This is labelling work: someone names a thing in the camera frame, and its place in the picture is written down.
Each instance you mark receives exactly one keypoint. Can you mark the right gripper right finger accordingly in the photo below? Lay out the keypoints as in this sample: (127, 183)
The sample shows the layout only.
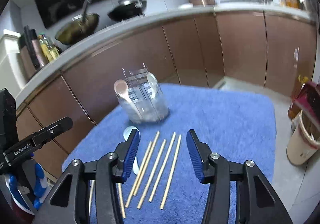
(256, 199)

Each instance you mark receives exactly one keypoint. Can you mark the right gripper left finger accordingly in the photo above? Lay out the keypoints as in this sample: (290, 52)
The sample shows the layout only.
(68, 200)

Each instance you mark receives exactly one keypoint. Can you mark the wooden chopstick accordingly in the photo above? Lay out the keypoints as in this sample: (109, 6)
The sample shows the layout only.
(121, 201)
(145, 191)
(146, 163)
(162, 167)
(91, 192)
(165, 195)
(138, 175)

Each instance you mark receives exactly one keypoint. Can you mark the pinkish white ceramic spoon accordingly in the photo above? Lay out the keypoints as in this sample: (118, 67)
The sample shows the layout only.
(122, 90)

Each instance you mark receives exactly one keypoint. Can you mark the blue gloved left hand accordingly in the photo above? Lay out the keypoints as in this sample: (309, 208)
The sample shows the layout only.
(28, 199)

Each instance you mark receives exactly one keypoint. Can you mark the beige trash bin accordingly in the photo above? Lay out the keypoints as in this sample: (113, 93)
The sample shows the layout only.
(304, 141)

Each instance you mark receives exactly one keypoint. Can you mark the white rice dispenser box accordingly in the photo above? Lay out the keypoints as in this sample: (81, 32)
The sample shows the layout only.
(12, 73)

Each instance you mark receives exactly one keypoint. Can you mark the blue towel mat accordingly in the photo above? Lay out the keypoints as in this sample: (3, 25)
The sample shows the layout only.
(239, 126)

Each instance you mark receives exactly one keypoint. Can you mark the cooking oil bottle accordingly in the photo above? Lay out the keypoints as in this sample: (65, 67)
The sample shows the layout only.
(48, 48)

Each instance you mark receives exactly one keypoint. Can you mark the red dustpan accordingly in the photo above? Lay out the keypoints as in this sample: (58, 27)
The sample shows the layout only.
(307, 101)

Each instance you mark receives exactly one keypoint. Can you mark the brass wok with lid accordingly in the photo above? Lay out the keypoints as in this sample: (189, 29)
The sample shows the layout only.
(80, 27)

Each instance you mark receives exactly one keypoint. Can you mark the brown lower cabinets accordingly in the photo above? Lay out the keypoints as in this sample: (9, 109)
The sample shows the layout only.
(266, 48)

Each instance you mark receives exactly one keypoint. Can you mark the black wok with lid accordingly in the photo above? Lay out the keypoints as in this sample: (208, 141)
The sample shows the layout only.
(127, 9)

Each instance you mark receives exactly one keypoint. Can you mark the yellow bottle by sink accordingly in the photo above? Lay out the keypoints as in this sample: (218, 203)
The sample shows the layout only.
(290, 3)

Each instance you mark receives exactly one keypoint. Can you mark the white bowl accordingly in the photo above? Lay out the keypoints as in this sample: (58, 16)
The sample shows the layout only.
(185, 6)

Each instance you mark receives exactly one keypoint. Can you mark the clear utensil holder wire rack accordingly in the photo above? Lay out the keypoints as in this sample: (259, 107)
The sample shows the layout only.
(145, 92)

